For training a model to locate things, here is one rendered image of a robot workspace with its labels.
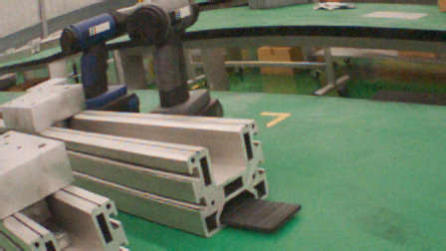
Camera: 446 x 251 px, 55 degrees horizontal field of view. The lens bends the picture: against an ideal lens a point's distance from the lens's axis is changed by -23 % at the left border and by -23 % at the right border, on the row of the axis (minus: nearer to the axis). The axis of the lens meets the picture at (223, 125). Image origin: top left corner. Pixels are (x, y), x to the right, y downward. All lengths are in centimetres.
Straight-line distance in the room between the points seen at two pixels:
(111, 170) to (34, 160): 16
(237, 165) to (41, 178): 21
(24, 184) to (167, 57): 35
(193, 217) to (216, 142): 9
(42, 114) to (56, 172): 28
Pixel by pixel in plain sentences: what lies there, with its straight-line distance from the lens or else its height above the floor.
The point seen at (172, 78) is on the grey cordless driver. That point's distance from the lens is 71.
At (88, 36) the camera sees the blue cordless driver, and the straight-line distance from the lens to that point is 92.
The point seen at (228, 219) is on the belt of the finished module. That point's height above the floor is 79.
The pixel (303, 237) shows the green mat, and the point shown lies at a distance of 47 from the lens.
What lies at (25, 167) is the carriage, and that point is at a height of 90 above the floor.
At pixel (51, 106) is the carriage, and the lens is 74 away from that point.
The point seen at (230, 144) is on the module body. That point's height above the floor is 85.
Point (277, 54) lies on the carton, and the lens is 468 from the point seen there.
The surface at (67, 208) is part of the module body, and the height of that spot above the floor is 85.
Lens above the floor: 102
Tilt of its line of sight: 17 degrees down
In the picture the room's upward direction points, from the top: 11 degrees counter-clockwise
